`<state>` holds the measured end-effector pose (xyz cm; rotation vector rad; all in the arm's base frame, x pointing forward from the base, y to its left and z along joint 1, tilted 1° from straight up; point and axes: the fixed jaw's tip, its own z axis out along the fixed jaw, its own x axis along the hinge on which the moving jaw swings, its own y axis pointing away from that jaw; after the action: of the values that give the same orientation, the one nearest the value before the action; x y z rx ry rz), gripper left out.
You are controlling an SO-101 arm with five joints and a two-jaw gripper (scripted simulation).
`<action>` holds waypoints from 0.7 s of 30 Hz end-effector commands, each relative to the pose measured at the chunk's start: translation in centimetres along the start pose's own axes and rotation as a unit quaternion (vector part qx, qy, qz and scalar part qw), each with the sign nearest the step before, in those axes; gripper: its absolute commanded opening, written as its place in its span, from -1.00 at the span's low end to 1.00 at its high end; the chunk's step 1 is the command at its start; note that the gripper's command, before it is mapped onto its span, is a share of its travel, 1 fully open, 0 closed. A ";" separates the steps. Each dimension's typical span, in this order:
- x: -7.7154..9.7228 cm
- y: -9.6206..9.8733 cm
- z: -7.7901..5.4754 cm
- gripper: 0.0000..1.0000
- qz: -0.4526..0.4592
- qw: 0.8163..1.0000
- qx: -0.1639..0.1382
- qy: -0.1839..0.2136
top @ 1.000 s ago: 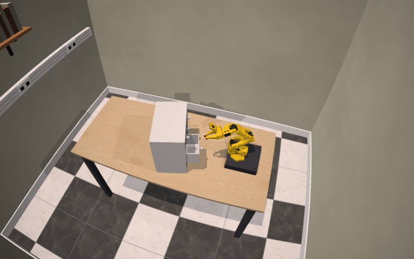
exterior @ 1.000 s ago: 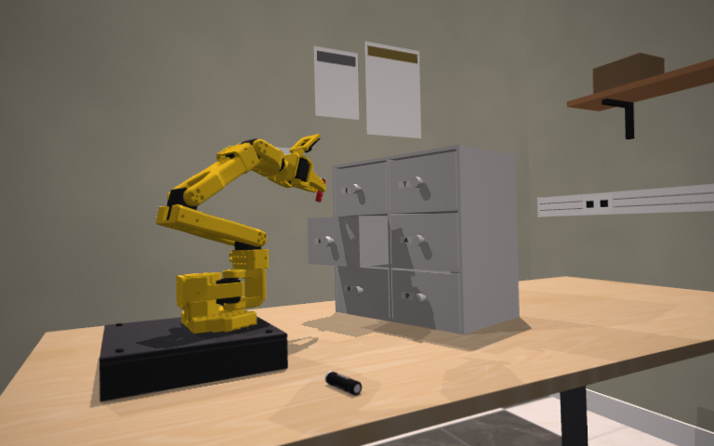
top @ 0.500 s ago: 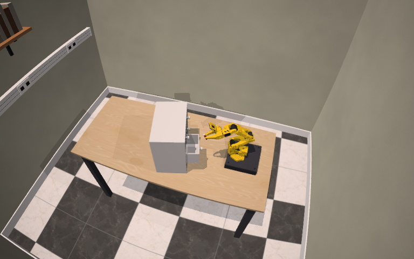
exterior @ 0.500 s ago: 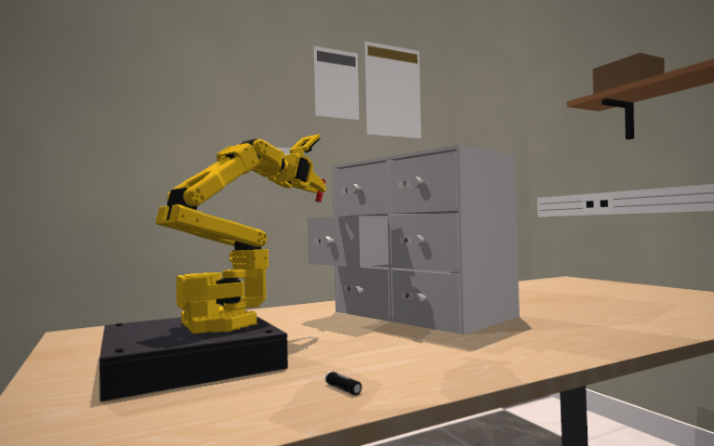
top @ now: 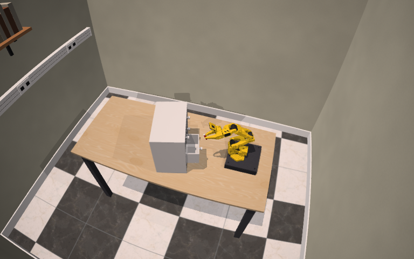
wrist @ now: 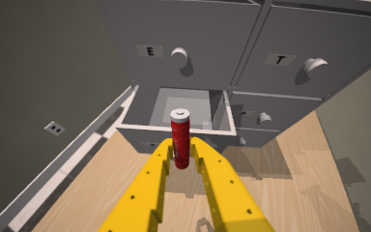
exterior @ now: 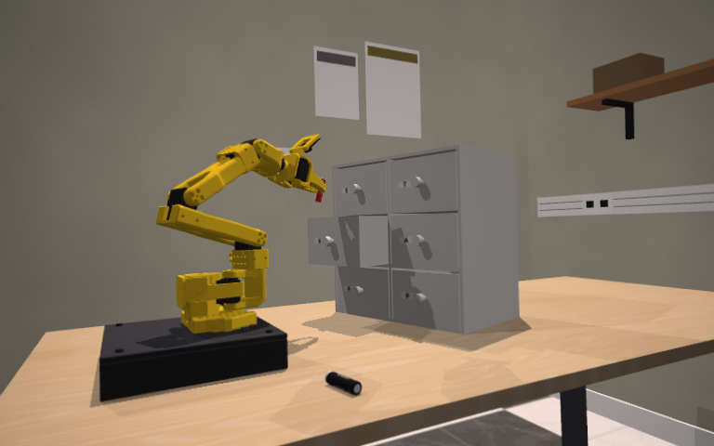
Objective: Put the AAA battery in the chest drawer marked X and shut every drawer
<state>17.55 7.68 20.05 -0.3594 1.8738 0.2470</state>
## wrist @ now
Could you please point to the red battery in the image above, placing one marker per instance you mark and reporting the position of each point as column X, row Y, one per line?
column 180, row 125

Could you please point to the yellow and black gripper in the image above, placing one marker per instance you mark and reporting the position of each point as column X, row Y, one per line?
column 232, row 207

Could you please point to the grey drawer front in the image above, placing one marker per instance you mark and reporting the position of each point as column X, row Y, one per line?
column 252, row 137
column 190, row 42
column 268, row 111
column 293, row 43
column 146, row 122

